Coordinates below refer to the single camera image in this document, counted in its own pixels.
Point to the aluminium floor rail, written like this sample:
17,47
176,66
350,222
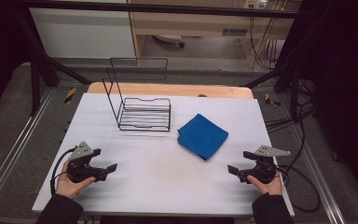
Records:
15,146
318,174

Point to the black horizontal frame bar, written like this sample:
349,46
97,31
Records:
167,8

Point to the black metal stand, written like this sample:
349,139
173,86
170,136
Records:
34,81
294,93

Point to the white cabinet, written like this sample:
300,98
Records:
80,34

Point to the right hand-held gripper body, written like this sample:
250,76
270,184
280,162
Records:
264,169

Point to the blue towel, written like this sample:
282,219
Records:
202,137

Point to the person's left hand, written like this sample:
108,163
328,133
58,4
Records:
68,188

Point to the light wooden desk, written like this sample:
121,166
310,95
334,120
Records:
192,26

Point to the white power strip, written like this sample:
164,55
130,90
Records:
256,3

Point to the white table cover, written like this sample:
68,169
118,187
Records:
155,174

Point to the yellow black hazard tape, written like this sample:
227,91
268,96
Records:
70,95
271,100

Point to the person's right hand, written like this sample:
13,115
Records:
272,188

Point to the white chair base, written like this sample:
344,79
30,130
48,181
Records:
169,39

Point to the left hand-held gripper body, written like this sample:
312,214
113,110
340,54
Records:
80,169

